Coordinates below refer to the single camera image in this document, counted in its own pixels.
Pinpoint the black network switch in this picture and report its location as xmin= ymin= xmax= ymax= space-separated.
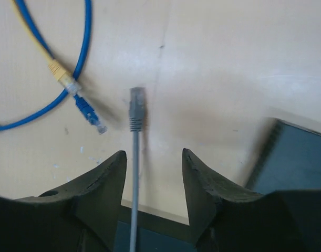
xmin=113 ymin=199 xmax=196 ymax=251
xmin=245 ymin=119 xmax=321 ymax=194

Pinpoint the yellow ethernet cable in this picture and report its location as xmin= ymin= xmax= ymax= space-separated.
xmin=10 ymin=0 xmax=80 ymax=95

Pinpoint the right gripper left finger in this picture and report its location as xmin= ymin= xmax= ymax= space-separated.
xmin=0 ymin=151 xmax=127 ymax=251

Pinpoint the grey ethernet cable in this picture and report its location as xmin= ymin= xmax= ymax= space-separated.
xmin=127 ymin=86 xmax=148 ymax=252

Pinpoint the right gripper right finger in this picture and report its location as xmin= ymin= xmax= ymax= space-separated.
xmin=182 ymin=149 xmax=321 ymax=251

